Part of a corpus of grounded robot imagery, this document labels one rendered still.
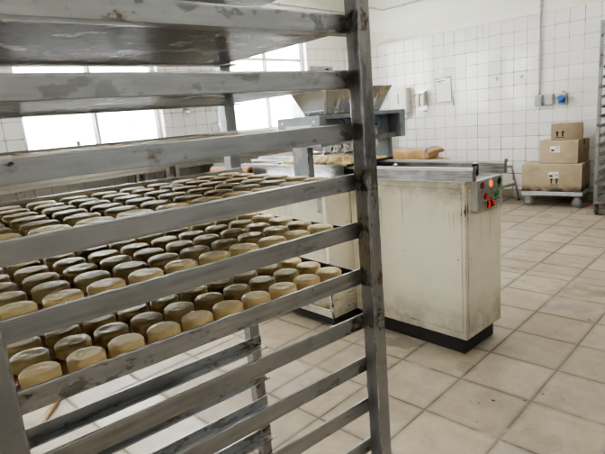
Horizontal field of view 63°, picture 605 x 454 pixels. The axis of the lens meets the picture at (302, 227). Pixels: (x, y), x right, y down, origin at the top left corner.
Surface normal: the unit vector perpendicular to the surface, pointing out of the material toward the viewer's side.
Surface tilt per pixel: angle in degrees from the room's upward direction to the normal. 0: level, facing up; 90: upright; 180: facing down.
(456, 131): 90
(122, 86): 90
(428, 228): 90
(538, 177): 89
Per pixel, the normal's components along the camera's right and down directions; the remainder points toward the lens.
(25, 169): 0.64, 0.11
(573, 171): -0.62, 0.19
